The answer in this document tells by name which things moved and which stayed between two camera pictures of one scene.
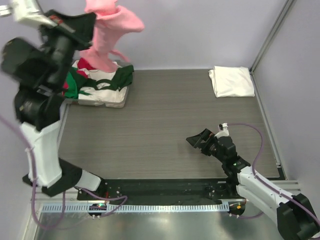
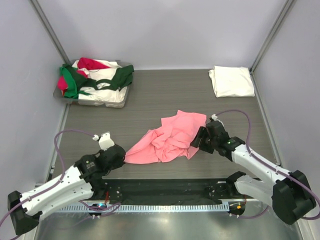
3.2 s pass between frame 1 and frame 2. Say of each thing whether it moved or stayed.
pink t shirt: moved
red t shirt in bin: stayed
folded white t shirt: stayed
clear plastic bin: stayed
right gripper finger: stayed
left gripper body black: moved
